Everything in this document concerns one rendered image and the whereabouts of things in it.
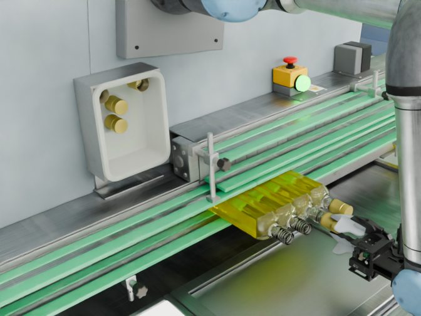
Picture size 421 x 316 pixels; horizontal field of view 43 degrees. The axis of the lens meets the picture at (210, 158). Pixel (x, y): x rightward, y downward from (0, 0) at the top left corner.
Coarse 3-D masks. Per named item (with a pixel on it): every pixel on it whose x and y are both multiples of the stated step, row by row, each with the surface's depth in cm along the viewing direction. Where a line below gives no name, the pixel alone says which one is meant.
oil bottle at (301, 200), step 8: (264, 184) 129; (272, 184) 129; (280, 184) 129; (288, 184) 129; (272, 192) 127; (280, 192) 126; (288, 192) 125; (296, 192) 125; (304, 192) 125; (288, 200) 123; (296, 200) 122; (304, 200) 123; (312, 200) 124; (296, 208) 122; (304, 208) 122; (304, 216) 123
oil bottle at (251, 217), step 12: (228, 204) 123; (240, 204) 121; (252, 204) 121; (228, 216) 124; (240, 216) 120; (252, 216) 117; (264, 216) 117; (276, 216) 117; (240, 228) 122; (252, 228) 118; (264, 228) 115
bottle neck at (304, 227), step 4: (292, 216) 119; (296, 216) 119; (288, 220) 119; (292, 220) 118; (296, 220) 118; (300, 220) 118; (304, 220) 118; (288, 224) 119; (292, 224) 118; (296, 224) 117; (300, 224) 117; (304, 224) 116; (308, 224) 116; (296, 228) 117; (300, 228) 116; (304, 228) 116; (308, 228) 118; (300, 232) 117; (304, 232) 116; (308, 232) 117
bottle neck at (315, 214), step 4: (308, 208) 122; (312, 208) 121; (316, 208) 121; (308, 212) 121; (312, 212) 121; (316, 212) 120; (320, 212) 120; (324, 212) 119; (308, 216) 122; (312, 216) 120; (316, 216) 120; (320, 216) 119; (312, 220) 121; (316, 220) 120
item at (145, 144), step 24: (144, 72) 113; (96, 96) 106; (120, 96) 118; (144, 96) 122; (96, 120) 109; (144, 120) 125; (120, 144) 123; (144, 144) 127; (168, 144) 122; (120, 168) 119; (144, 168) 120
